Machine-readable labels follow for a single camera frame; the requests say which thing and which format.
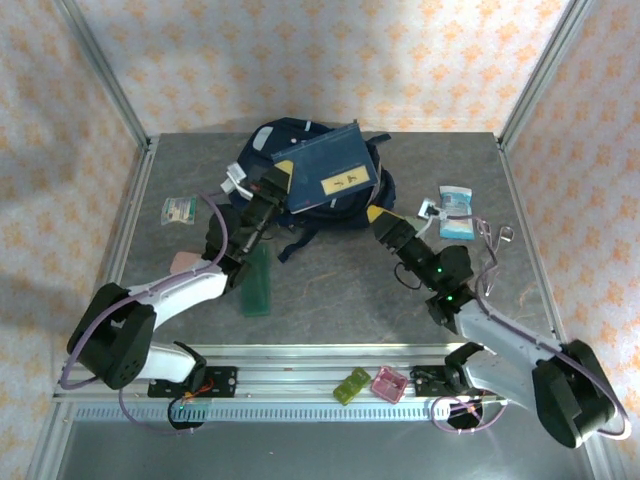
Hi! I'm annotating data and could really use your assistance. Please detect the aluminium side rail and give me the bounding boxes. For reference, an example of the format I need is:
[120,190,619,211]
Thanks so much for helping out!
[494,134,571,359]
[79,137,161,361]

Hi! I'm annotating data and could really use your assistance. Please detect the grey metal shelf panel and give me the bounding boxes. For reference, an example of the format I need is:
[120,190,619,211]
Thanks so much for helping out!
[44,420,601,480]

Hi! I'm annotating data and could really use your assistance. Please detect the green tissue packet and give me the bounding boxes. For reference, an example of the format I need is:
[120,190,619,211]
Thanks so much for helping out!
[160,195,198,226]

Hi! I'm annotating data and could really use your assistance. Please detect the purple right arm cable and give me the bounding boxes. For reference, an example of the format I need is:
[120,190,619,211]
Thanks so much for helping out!
[430,214,632,442]

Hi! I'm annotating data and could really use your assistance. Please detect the aluminium front rail beam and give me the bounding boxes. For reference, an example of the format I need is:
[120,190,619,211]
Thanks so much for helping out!
[52,342,599,402]

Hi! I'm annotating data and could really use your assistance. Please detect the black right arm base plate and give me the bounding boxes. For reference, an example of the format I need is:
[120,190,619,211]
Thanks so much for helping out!
[410,363,502,400]

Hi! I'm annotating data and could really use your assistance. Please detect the pink plastic pill box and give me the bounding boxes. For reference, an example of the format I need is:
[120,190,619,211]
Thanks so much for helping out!
[370,365,409,404]

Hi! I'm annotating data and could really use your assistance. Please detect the green plastic pill box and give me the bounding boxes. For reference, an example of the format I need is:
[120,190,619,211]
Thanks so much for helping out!
[332,367,372,404]

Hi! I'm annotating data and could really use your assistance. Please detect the aluminium frame post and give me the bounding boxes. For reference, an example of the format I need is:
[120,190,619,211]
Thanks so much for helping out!
[52,0,154,151]
[497,0,596,151]

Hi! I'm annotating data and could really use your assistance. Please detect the blue and white wipes packet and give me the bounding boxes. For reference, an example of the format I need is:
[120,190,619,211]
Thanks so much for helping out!
[435,185,475,242]

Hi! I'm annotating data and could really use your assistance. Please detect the navy blue student backpack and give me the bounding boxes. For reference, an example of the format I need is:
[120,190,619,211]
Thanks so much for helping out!
[219,117,397,265]

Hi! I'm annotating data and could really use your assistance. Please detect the pink rectangular case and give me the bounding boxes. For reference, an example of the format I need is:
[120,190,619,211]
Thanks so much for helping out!
[171,250,202,274]

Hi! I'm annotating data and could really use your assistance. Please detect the blue book with yellow label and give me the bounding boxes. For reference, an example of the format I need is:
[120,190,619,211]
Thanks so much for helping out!
[269,122,384,215]

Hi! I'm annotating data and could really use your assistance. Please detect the translucent green pencil case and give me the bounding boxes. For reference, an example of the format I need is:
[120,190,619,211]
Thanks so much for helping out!
[241,243,274,317]

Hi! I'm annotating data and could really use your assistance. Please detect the slotted grey cable duct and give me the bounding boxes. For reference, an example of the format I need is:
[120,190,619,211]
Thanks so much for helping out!
[74,403,581,423]

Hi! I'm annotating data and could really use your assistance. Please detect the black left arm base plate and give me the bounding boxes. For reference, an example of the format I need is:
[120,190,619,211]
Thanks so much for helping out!
[147,364,239,400]

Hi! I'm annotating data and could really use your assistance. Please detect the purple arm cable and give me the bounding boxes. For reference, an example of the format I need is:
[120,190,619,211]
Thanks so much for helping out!
[430,214,632,442]
[58,190,236,436]

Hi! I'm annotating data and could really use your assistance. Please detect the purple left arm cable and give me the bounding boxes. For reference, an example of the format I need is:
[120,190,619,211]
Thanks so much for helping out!
[58,190,236,436]

